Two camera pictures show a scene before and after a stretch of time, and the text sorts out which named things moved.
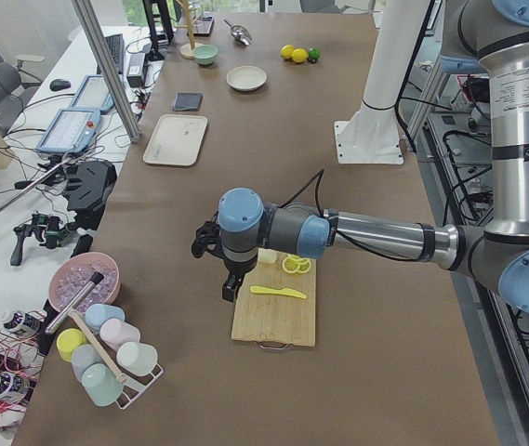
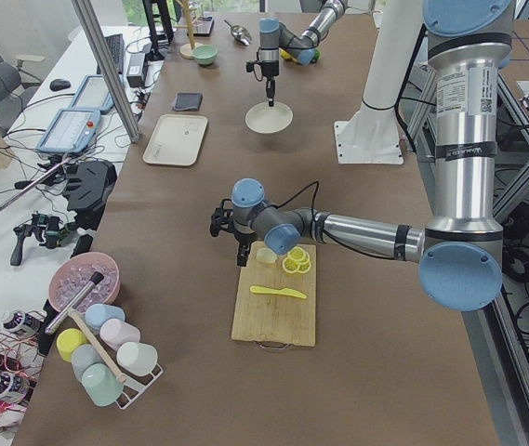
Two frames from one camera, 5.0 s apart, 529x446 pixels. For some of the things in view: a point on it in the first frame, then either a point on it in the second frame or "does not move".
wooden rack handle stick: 120,377 does not move
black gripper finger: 231,287 -> 243,255
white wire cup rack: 133,385 does not move
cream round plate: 245,77 -> 264,119
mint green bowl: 205,54 does not move
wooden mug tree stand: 187,51 does not move
